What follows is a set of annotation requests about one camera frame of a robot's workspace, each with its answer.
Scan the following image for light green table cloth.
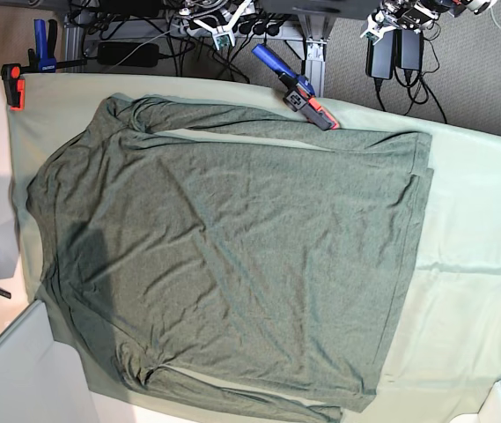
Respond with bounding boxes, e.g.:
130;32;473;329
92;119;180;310
8;74;501;422

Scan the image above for aluminium frame post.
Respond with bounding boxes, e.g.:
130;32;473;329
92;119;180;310
298;14;335;97

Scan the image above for black power brick left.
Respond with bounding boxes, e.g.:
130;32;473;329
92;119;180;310
96;41;160;68

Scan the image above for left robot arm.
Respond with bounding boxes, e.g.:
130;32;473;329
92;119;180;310
361;0;497;44

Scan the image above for green long-sleeve T-shirt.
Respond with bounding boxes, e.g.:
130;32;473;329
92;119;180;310
26;95;433;422

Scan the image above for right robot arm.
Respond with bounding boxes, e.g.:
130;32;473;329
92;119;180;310
174;0;256;50

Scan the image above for blue orange clamp left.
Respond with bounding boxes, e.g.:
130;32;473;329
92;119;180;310
0;19;87;111

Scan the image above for blue orange clamp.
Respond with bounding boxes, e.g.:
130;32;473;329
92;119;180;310
252;44;340;131
0;19;87;111

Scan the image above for blue orange clamp centre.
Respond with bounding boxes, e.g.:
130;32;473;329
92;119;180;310
252;44;340;131

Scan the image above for black power strip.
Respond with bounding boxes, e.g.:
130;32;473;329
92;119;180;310
233;15;291;37

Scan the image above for black power adapter pair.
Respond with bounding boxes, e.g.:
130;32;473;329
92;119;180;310
365;29;424;80

